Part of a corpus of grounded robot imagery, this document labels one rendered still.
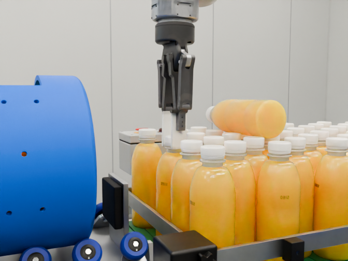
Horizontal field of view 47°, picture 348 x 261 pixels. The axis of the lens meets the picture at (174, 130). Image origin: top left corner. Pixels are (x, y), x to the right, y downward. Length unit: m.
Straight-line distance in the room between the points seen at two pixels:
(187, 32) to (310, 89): 4.69
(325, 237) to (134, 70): 3.27
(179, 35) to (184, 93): 0.11
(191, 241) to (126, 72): 3.29
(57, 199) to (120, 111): 3.22
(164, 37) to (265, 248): 0.40
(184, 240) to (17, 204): 0.23
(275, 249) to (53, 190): 0.35
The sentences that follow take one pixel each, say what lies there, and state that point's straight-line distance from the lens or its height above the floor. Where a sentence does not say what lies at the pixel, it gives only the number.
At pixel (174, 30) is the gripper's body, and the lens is 0.75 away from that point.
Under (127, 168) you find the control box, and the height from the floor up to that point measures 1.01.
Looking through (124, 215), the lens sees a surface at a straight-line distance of 0.71.
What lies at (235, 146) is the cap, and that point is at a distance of 0.69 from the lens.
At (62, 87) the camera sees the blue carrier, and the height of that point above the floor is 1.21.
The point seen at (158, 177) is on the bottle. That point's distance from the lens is 0.78.
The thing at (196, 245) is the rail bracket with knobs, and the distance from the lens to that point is 0.57.
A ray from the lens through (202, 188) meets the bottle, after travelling 0.63.
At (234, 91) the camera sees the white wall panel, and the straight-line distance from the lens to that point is 4.52.
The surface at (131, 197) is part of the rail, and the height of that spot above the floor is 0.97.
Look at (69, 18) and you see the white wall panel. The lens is 3.66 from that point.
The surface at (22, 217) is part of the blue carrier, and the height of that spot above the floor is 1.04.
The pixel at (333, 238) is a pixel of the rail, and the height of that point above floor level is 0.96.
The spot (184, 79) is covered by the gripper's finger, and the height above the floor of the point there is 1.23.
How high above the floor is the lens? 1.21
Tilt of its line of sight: 6 degrees down
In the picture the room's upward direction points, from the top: straight up
